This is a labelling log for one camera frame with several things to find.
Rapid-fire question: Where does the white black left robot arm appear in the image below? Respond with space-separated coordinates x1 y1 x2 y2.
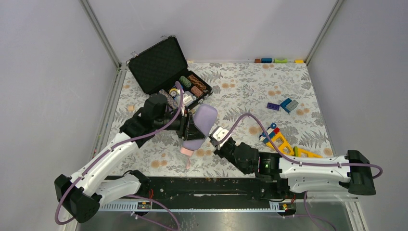
54 94 218 225

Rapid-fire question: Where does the blue block at wall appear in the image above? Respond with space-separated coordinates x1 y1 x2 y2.
261 58 273 63

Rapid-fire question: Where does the aluminium frame rail left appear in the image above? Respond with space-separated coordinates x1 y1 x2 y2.
80 0 127 159

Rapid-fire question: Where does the blue playing card deck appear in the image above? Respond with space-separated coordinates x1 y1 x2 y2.
183 91 196 106

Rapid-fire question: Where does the aluminium frame rail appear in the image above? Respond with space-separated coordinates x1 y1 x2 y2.
80 0 127 159
304 0 345 66

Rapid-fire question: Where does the red chip stack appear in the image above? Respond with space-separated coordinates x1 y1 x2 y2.
191 86 204 98

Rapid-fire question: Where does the green chip stack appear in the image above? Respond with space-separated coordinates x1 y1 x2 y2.
179 76 193 89

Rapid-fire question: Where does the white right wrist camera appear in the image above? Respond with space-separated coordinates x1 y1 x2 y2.
209 126 230 148

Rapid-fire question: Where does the grey toy brick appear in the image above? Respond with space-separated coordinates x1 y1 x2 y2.
286 100 299 113

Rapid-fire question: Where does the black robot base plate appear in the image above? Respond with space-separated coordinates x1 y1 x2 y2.
95 175 308 211

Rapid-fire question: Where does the blue toy brick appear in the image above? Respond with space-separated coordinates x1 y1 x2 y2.
280 98 292 113

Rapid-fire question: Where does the aluminium frame rail right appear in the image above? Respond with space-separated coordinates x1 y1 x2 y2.
304 0 345 66

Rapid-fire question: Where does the pink folding umbrella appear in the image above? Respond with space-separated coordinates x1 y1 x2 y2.
180 147 194 170

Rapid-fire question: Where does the lilac umbrella zip case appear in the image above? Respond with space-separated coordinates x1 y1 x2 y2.
181 104 218 151

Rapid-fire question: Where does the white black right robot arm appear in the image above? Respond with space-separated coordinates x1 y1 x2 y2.
210 137 376 195

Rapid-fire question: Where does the yellow toy brick vehicle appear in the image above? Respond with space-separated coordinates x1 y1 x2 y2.
258 123 322 158

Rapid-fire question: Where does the orange black chip stack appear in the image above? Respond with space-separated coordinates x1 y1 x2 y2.
187 75 207 92

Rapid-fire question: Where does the black poker chip case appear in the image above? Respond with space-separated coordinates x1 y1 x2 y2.
127 36 213 109

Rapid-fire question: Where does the yellow ten chip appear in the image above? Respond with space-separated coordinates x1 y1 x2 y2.
169 88 180 98

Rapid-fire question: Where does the purple toy brick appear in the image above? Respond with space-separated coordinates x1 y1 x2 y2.
267 103 280 111

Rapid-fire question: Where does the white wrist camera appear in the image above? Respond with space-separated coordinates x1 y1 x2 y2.
209 126 230 148
180 105 189 116

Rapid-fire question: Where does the green block at wall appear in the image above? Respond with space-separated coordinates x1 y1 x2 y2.
274 58 288 64

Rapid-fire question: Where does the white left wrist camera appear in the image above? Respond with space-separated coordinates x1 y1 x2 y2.
180 105 189 116

